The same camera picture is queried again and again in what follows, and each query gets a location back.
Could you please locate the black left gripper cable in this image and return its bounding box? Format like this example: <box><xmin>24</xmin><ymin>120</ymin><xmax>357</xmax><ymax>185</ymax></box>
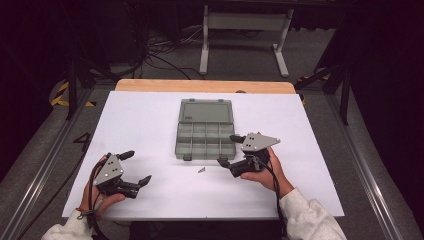
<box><xmin>87</xmin><ymin>159</ymin><xmax>113</xmax><ymax>240</ymax></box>

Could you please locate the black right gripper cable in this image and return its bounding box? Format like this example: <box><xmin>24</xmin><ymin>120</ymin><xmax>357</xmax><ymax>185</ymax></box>
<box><xmin>252</xmin><ymin>155</ymin><xmax>288</xmax><ymax>240</ymax></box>

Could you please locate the smoky grey plastic compartment box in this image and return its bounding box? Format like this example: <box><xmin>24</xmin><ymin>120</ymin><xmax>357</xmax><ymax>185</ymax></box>
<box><xmin>174</xmin><ymin>98</ymin><xmax>237</xmax><ymax>162</ymax></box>

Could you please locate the white table cover board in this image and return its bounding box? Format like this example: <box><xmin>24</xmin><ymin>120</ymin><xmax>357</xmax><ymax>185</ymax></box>
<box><xmin>62</xmin><ymin>90</ymin><xmax>345</xmax><ymax>221</ymax></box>

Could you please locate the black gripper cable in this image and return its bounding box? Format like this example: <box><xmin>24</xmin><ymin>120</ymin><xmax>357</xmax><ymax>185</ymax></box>
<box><xmin>252</xmin><ymin>155</ymin><xmax>288</xmax><ymax>240</ymax></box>
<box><xmin>87</xmin><ymin>159</ymin><xmax>113</xmax><ymax>240</ymax></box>

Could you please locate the bundle of black floor cables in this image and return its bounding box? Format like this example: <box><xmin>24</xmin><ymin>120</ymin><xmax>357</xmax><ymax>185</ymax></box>
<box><xmin>131</xmin><ymin>24</ymin><xmax>205</xmax><ymax>81</ymax></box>

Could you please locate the black tripod stand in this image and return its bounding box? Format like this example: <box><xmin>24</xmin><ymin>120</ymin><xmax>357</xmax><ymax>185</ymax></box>
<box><xmin>64</xmin><ymin>54</ymin><xmax>119</xmax><ymax>121</ymax></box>
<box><xmin>294</xmin><ymin>63</ymin><xmax>352</xmax><ymax>126</ymax></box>

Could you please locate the wooden table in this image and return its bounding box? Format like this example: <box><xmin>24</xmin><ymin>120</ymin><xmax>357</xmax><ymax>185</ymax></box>
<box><xmin>114</xmin><ymin>78</ymin><xmax>297</xmax><ymax>95</ymax></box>

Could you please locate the yellow black floor tape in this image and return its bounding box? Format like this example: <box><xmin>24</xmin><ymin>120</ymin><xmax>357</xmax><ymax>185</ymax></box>
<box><xmin>49</xmin><ymin>81</ymin><xmax>98</xmax><ymax>108</ymax></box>

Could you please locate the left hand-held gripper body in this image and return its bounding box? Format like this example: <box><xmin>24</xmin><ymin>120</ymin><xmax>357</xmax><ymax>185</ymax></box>
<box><xmin>93</xmin><ymin>153</ymin><xmax>141</xmax><ymax>200</ymax></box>

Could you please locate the aluminium floor rail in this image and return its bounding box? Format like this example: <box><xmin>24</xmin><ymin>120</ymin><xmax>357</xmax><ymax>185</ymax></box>
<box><xmin>0</xmin><ymin>89</ymin><xmax>95</xmax><ymax>240</ymax></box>
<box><xmin>325</xmin><ymin>93</ymin><xmax>405</xmax><ymax>240</ymax></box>

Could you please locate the person's right hand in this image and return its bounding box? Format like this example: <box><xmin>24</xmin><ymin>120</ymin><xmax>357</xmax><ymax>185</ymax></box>
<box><xmin>240</xmin><ymin>147</ymin><xmax>296</xmax><ymax>200</ymax></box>

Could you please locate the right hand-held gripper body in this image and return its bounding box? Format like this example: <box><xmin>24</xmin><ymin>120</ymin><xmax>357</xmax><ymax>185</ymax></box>
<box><xmin>229</xmin><ymin>131</ymin><xmax>281</xmax><ymax>178</ymax></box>

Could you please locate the person's left hand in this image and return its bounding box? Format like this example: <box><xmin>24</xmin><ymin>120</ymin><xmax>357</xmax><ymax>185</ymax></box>
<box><xmin>81</xmin><ymin>153</ymin><xmax>126</xmax><ymax>218</ymax></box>

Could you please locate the white metal desk frame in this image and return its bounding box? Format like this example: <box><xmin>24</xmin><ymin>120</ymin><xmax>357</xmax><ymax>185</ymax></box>
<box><xmin>198</xmin><ymin>4</ymin><xmax>295</xmax><ymax>78</ymax></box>

